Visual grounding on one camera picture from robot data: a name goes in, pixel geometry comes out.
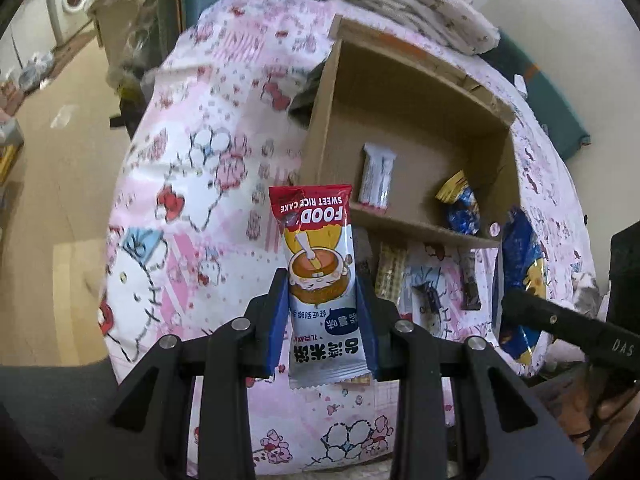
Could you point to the waffle print snack packet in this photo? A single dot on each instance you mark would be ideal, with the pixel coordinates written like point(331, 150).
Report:
point(390, 270)

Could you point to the cardboard box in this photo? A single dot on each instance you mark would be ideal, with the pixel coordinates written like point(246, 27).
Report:
point(400, 110)

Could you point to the brown snack bar packet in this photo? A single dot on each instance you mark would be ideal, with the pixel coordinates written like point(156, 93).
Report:
point(470, 285)

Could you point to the red-top rice cake snack packet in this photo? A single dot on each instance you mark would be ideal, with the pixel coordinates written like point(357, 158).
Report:
point(315, 240)

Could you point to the person's right hand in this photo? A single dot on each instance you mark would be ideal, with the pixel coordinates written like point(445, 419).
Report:
point(607, 405)

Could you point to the blue snack packet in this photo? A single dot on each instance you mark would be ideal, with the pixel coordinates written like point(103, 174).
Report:
point(462, 215)

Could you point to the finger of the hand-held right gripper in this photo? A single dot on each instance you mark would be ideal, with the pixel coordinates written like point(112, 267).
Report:
point(545, 317)

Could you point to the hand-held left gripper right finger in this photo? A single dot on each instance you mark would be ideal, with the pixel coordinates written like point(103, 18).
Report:
point(367, 330)

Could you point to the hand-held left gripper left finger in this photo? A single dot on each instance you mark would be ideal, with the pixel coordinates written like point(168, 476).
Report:
point(277, 325)

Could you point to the small dark snack packet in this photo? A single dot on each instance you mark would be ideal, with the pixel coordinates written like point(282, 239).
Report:
point(427, 300)

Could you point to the yellow snack packet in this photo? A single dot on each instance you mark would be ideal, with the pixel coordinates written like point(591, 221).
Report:
point(450, 187)

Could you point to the teal cushion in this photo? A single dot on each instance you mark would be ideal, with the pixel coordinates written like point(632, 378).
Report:
point(545, 100)

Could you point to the pink printed blanket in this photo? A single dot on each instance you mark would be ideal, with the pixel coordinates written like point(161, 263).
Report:
point(200, 210)

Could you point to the white patterned quilt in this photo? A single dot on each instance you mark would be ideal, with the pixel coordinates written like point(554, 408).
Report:
point(425, 5)

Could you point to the dark grey cloth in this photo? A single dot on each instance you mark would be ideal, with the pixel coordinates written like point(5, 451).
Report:
point(302, 102)

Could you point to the white snack packet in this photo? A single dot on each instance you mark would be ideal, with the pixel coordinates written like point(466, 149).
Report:
point(377, 175)

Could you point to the large blue yellow snack bag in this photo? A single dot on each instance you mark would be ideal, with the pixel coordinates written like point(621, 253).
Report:
point(520, 260)

